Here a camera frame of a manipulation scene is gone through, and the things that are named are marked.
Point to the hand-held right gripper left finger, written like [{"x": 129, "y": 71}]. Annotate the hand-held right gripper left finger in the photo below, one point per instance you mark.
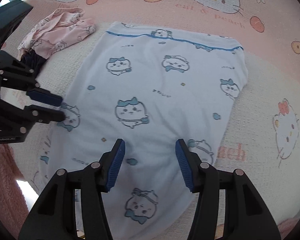
[{"x": 116, "y": 167}]

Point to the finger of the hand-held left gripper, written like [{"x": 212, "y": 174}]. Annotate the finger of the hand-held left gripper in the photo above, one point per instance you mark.
[
  {"x": 45, "y": 97},
  {"x": 47, "y": 116}
]

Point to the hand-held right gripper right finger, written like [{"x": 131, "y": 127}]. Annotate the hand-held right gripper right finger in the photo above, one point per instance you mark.
[{"x": 185, "y": 167}]

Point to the light blue cartoon print pants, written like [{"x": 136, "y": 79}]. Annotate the light blue cartoon print pants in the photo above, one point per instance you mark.
[{"x": 152, "y": 92}]

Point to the black garment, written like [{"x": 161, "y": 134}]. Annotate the black garment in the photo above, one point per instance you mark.
[{"x": 36, "y": 62}]

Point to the pink cartoon print garment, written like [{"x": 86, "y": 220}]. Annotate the pink cartoon print garment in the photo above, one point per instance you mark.
[{"x": 57, "y": 35}]

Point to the pink cream cat print blanket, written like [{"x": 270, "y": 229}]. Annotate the pink cream cat print blanket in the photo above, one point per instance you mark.
[{"x": 265, "y": 92}]

